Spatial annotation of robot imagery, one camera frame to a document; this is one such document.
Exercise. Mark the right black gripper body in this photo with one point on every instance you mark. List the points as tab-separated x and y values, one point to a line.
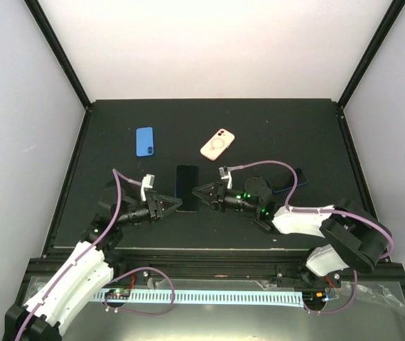
222	199

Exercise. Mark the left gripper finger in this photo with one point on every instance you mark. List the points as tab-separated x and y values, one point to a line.
165	200
165	210

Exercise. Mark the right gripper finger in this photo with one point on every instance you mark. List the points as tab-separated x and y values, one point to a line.
209	199
207	189

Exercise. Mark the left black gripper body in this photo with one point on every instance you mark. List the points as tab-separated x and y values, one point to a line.
153	208

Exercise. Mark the blue smartphone black screen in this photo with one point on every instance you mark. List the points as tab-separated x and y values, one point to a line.
186	179

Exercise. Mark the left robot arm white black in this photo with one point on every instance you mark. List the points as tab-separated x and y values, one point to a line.
92	265

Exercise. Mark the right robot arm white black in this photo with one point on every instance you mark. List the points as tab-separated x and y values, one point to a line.
354	240

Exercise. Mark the pink phone case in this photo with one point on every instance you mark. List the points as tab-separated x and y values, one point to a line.
217	144

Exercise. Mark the blue phone case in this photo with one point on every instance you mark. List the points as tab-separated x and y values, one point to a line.
144	142

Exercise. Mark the left circuit board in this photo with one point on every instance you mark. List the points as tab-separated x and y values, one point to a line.
117	294

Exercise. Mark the circuit board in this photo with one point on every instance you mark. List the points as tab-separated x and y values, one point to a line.
117	294
317	296

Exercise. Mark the right circuit board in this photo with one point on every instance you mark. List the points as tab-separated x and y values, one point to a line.
317	296

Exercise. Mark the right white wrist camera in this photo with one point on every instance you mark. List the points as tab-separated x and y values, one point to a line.
226	176

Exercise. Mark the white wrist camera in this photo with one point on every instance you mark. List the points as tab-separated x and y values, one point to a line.
226	176
146	184

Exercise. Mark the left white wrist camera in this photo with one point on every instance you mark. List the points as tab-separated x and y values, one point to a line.
146	184

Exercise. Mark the black aluminium frame rail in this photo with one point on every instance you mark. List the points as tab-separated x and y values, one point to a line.
274	265

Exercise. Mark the white slotted cable duct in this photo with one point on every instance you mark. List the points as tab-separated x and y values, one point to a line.
201	297

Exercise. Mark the left black frame post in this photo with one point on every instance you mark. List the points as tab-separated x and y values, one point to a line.
55	45

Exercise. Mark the black frame post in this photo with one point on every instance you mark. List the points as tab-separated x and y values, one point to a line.
388	20
55	45

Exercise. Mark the right black frame post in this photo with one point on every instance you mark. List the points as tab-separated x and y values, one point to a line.
388	20

